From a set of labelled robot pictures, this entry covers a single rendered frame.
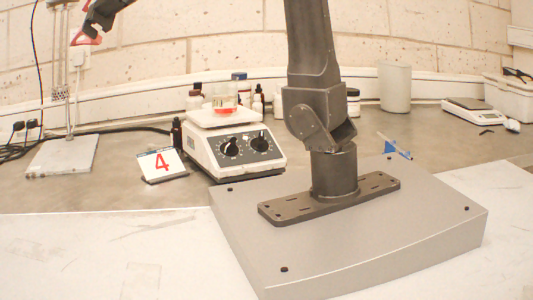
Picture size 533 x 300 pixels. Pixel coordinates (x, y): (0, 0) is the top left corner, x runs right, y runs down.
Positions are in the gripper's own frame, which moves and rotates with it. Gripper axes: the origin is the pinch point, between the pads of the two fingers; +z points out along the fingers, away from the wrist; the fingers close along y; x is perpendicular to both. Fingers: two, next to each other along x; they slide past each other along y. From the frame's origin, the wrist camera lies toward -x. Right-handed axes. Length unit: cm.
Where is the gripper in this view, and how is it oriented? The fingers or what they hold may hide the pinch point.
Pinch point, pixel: (80, 25)
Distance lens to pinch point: 94.0
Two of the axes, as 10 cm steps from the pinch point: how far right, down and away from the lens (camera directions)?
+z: -8.8, 2.3, 4.2
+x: 4.7, 3.5, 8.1
